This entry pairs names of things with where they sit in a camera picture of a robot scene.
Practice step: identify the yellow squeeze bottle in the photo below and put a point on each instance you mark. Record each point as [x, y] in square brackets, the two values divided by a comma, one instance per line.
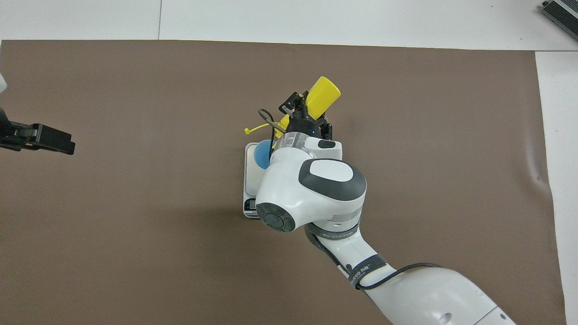
[324, 95]

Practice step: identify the grey ribbed metal box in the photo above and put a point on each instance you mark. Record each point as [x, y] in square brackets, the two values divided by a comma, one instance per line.
[562, 13]

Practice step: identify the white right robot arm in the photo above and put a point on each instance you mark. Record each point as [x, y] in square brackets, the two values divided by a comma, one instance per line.
[316, 189]

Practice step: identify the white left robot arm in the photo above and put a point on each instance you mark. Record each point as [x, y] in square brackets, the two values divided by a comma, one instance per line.
[2, 83]

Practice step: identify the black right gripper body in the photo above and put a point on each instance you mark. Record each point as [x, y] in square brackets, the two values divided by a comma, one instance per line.
[305, 125]

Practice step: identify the silver digital kitchen scale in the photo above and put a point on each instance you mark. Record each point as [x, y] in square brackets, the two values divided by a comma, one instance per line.
[250, 180]

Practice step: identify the brown paper mat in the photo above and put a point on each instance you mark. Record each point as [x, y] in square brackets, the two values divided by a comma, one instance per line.
[135, 248]

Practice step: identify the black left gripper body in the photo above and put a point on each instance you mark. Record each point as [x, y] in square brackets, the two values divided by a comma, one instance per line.
[11, 135]

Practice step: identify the light blue plastic cup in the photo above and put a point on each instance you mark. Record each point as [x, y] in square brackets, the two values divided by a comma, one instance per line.
[263, 155]

